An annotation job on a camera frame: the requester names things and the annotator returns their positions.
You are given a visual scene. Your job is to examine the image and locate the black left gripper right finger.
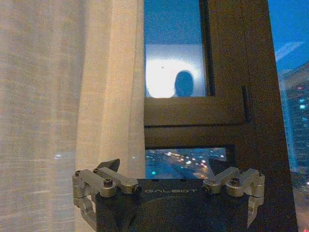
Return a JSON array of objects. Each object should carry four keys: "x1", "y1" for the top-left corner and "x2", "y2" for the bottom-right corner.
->
[{"x1": 202, "y1": 159, "x2": 266, "y2": 228}]

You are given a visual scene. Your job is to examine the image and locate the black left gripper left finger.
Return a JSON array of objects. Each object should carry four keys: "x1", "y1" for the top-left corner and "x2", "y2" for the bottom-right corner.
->
[{"x1": 71, "y1": 158, "x2": 142, "y2": 232}]

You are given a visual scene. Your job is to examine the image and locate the beige sheer curtain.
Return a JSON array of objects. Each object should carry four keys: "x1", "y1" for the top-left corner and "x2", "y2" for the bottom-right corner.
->
[{"x1": 0, "y1": 0, "x2": 146, "y2": 232}]

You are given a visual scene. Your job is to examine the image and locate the black window handle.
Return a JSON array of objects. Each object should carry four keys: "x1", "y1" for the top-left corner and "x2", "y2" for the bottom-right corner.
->
[{"x1": 241, "y1": 85, "x2": 252, "y2": 124}]

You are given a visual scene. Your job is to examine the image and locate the dark brown window frame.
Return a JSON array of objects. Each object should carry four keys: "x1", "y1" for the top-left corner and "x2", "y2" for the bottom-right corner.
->
[{"x1": 143, "y1": 0, "x2": 299, "y2": 232}]

